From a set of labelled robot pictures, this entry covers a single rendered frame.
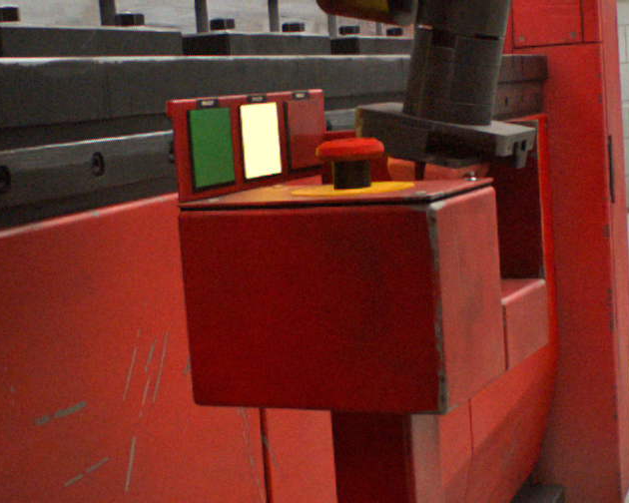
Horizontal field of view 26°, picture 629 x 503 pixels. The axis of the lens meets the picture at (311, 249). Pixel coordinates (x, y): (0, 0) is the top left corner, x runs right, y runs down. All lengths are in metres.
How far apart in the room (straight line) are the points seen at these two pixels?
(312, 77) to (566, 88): 1.24
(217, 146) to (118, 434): 0.27
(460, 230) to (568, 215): 1.84
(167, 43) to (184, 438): 0.36
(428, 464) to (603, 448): 1.82
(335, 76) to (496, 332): 0.68
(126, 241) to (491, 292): 0.32
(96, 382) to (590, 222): 1.72
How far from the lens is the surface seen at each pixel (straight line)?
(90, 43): 1.11
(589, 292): 2.60
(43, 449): 0.92
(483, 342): 0.79
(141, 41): 1.19
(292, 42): 1.51
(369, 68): 1.56
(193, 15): 1.43
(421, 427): 0.85
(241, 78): 1.22
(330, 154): 0.77
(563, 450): 2.68
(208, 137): 0.81
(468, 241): 0.77
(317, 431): 1.37
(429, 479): 0.86
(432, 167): 0.84
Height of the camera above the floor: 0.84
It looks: 7 degrees down
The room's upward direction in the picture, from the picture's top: 4 degrees counter-clockwise
